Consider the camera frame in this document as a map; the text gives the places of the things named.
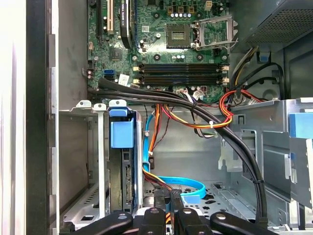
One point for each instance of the silver disk bay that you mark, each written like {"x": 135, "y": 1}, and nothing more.
{"x": 101, "y": 151}

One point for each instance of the grey power supply unit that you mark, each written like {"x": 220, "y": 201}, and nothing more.
{"x": 281, "y": 27}

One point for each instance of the CPU socket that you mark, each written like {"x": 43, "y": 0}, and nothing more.
{"x": 178, "y": 35}

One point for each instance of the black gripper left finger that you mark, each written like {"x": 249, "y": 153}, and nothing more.
{"x": 154, "y": 222}

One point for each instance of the green motherboard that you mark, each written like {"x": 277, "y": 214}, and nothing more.
{"x": 151, "y": 24}

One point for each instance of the black RAM slot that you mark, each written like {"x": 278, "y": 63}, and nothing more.
{"x": 181, "y": 71}
{"x": 181, "y": 77}
{"x": 181, "y": 65}
{"x": 181, "y": 83}

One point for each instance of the silver drive cage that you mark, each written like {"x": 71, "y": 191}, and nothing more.
{"x": 269, "y": 147}

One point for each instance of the white service tag label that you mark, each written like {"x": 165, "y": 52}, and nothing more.
{"x": 124, "y": 79}

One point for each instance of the black graphics card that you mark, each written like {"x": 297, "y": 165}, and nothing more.
{"x": 126, "y": 24}

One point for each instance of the black expansion slot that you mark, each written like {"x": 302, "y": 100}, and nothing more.
{"x": 99, "y": 19}

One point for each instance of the beige expansion slot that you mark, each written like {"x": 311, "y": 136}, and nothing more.
{"x": 110, "y": 17}

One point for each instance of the silver socket cover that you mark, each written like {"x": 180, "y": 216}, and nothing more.
{"x": 215, "y": 31}

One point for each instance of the blue SATA port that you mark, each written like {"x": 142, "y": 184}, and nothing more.
{"x": 109, "y": 72}

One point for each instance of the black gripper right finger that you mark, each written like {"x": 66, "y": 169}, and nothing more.
{"x": 189, "y": 222}

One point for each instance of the hard disk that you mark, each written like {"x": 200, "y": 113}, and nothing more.
{"x": 121, "y": 134}

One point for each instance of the blue plastic drive latch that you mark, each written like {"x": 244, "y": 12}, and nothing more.
{"x": 300, "y": 124}

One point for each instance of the black open PC case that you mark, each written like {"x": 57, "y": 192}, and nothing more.
{"x": 36, "y": 98}

